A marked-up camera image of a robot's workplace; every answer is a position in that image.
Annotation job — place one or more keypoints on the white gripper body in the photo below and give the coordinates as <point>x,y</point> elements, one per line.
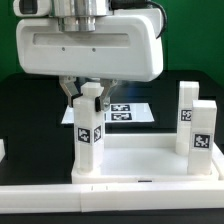
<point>124,46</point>

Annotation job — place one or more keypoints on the white front guide rail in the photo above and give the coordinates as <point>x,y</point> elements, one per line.
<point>111,197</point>

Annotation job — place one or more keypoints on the white block left edge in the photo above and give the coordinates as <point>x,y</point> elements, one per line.
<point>2,149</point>

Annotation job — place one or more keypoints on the white desk top tray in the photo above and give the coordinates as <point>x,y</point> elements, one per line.
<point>131,158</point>

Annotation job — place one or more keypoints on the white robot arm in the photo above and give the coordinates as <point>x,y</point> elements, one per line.
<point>81,15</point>

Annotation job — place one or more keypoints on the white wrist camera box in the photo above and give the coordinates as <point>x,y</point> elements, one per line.
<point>36,8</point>

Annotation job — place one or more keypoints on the white marker paper sheet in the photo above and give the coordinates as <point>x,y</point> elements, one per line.
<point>129,113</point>

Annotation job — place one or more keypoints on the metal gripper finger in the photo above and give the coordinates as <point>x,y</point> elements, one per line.
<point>67,83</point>
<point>102,102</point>

